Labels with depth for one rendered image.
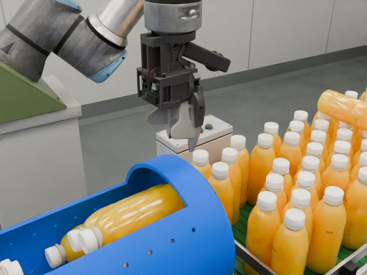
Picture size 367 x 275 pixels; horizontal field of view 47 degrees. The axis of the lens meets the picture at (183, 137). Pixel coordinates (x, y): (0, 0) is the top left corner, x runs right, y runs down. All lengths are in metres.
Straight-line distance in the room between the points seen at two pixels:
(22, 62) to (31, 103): 0.13
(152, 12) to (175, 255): 0.37
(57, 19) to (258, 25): 3.30
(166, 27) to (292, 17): 4.15
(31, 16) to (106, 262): 0.90
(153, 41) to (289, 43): 4.22
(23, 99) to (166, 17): 0.75
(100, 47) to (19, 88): 0.27
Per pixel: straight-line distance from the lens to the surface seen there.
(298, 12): 4.81
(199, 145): 1.14
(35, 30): 1.36
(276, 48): 4.72
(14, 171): 1.42
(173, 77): 0.66
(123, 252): 0.65
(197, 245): 0.70
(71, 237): 0.78
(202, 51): 0.71
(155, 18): 0.64
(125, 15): 1.32
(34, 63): 1.37
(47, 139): 1.40
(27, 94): 1.30
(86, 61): 1.36
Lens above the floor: 1.64
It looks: 29 degrees down
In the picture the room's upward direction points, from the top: straight up
